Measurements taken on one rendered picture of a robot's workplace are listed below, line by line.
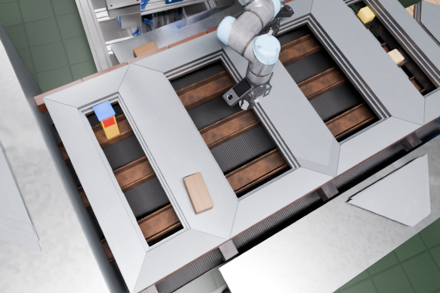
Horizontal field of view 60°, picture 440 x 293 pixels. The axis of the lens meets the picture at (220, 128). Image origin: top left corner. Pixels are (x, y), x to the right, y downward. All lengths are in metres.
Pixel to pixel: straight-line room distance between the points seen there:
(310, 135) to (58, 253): 0.92
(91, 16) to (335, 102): 1.51
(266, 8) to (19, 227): 0.90
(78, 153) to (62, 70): 1.28
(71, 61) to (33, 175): 1.52
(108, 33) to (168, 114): 1.14
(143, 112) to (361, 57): 0.92
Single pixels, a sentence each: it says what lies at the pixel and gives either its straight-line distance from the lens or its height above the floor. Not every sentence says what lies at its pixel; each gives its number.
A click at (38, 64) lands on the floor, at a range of 2.66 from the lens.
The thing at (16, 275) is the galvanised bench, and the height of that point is 1.05.
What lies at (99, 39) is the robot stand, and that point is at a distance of 2.40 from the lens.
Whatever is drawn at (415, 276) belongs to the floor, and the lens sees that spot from 2.51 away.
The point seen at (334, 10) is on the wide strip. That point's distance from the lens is 1.83.
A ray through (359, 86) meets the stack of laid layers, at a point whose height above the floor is 0.83.
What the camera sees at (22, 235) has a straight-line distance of 1.13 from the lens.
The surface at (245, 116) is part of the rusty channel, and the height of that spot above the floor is 0.68.
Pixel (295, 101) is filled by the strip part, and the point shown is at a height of 0.87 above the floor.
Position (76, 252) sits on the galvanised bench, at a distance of 1.10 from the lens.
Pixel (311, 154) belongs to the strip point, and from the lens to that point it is 1.42.
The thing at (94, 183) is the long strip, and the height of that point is 0.87.
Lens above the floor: 2.12
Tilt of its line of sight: 65 degrees down
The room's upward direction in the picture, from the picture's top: 16 degrees clockwise
